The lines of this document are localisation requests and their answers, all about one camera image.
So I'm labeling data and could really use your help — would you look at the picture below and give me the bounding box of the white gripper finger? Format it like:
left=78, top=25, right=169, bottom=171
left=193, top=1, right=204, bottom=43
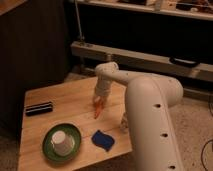
left=100, top=99, right=106, bottom=108
left=92, top=96, right=99, bottom=105

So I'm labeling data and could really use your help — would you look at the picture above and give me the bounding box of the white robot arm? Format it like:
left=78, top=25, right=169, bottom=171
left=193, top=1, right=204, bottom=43
left=93, top=62, right=185, bottom=171

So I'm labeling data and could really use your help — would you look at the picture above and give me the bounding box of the small white bottle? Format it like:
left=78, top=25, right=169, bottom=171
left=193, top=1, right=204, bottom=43
left=120, top=112, right=128, bottom=133

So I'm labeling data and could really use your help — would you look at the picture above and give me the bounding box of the blue sponge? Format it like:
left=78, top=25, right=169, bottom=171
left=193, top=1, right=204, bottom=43
left=91, top=130, right=115, bottom=152

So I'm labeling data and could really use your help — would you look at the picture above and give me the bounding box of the green plate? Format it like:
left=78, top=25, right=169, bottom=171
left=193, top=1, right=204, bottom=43
left=42, top=123, right=81, bottom=163

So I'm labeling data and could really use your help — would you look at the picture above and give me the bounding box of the grey metal beam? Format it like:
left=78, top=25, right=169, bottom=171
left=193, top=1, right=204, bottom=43
left=71, top=41, right=213, bottom=82

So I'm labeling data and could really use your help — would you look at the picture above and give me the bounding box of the black rectangular case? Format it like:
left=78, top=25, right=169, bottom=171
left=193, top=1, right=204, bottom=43
left=25, top=102, right=53, bottom=116

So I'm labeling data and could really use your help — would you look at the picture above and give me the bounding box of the metal pole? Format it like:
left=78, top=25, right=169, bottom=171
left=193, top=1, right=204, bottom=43
left=74, top=0, right=85, bottom=45

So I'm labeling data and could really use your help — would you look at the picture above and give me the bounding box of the white upside-down cup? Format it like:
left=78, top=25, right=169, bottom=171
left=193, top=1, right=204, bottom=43
left=51, top=130, right=73, bottom=156

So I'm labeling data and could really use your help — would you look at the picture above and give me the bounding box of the black handle loop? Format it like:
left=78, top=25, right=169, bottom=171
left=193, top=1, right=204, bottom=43
left=169, top=57, right=200, bottom=68

